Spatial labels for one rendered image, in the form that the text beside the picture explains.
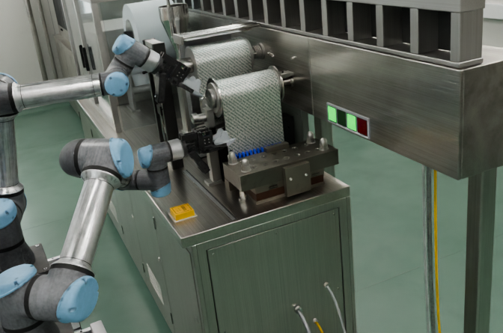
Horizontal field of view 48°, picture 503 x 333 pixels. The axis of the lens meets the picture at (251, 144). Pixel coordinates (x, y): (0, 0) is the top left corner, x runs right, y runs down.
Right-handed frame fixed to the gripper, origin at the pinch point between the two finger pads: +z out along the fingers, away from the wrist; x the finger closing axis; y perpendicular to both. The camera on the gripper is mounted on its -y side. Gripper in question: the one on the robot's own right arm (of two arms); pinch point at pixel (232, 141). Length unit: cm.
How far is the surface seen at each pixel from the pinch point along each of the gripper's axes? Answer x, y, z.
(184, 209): -10.9, -16.5, -25.1
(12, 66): 556, -46, -61
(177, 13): 71, 41, 8
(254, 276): -25, -43, -8
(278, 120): -0.2, 3.8, 19.6
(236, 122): -0.3, 6.8, 2.6
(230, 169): -11.2, -6.2, -6.4
